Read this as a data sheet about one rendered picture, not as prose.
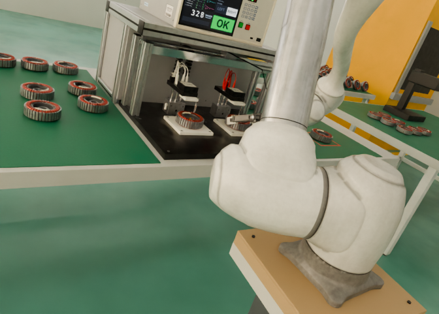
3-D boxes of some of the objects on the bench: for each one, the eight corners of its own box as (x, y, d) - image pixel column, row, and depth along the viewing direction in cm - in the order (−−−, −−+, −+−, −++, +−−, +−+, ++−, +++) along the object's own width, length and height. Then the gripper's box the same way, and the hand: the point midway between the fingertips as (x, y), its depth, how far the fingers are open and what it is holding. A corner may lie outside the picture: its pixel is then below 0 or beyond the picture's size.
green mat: (161, 163, 112) (161, 162, 112) (-96, 170, 77) (-97, 170, 77) (86, 70, 179) (86, 69, 179) (-69, 51, 144) (-69, 50, 144)
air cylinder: (182, 115, 152) (185, 103, 150) (166, 114, 148) (170, 102, 146) (178, 110, 156) (180, 98, 154) (162, 109, 151) (164, 97, 149)
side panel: (119, 103, 150) (133, 26, 137) (112, 103, 148) (126, 24, 136) (101, 81, 170) (112, 12, 157) (95, 80, 168) (105, 10, 156)
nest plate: (259, 136, 155) (259, 134, 154) (231, 136, 146) (232, 133, 145) (239, 122, 165) (240, 119, 165) (213, 121, 157) (213, 118, 156)
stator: (334, 145, 181) (336, 138, 180) (314, 141, 178) (317, 134, 177) (325, 136, 191) (327, 130, 190) (306, 132, 188) (309, 126, 187)
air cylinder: (228, 117, 166) (231, 107, 164) (214, 117, 162) (217, 106, 160) (222, 113, 170) (225, 102, 168) (209, 112, 165) (212, 101, 163)
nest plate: (212, 135, 140) (213, 132, 140) (179, 134, 132) (180, 132, 131) (195, 119, 151) (195, 117, 151) (162, 118, 142) (164, 115, 142)
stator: (253, 132, 154) (256, 124, 153) (232, 131, 148) (235, 123, 146) (239, 121, 162) (242, 113, 161) (219, 120, 156) (221, 112, 154)
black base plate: (298, 157, 152) (300, 152, 151) (164, 160, 115) (165, 153, 114) (238, 113, 186) (239, 109, 185) (118, 104, 148) (119, 99, 148)
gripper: (249, 125, 128) (215, 129, 146) (297, 127, 143) (261, 131, 160) (249, 104, 129) (215, 111, 146) (297, 109, 143) (261, 115, 160)
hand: (241, 121), depth 152 cm, fingers open, 13 cm apart
